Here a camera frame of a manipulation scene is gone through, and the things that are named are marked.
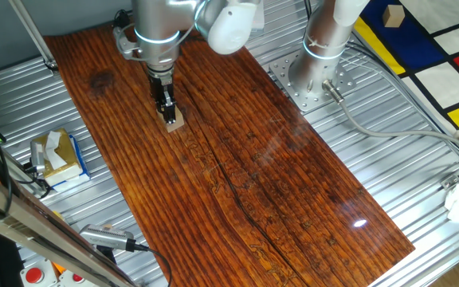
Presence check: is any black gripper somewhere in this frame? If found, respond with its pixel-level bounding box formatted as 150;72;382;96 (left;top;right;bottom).
148;65;178;125

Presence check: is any light wooden block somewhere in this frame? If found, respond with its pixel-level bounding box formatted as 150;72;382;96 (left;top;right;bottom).
382;4;406;29
156;104;186;134

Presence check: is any wood grain board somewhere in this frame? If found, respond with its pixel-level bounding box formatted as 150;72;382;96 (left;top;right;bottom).
42;0;416;287

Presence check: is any gold and blue tissue box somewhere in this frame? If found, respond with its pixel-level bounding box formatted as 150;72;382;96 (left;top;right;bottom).
29;127;92;193

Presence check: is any metal tripod pole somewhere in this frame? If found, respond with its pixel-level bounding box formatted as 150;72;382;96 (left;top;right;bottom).
8;0;60;75

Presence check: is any grey box red button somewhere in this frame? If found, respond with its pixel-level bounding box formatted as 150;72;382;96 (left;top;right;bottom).
56;270;87;287
19;258;57;287

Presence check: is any colourful checked mat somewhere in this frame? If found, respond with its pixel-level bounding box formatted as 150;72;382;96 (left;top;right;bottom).
352;0;459;132

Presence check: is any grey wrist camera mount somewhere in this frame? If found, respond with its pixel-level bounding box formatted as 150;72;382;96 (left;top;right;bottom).
112;26;143;61

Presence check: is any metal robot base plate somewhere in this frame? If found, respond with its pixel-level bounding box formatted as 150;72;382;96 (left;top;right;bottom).
269;49;357;112

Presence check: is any silver camera device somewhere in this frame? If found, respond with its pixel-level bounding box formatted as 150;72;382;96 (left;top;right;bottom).
29;140;47;175

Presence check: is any silver depth camera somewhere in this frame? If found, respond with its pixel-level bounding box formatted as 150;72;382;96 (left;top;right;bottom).
78;223;137;253

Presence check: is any black device cable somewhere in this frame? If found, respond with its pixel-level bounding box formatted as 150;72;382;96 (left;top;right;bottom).
14;163;53;200

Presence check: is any metal frame beam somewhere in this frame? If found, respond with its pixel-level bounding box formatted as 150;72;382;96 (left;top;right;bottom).
0;163;135;287

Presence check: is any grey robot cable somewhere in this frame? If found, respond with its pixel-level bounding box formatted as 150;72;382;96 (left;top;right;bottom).
321;79;459;159

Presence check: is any metal corner bracket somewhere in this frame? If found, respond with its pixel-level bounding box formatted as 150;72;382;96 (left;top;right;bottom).
439;173;459;191

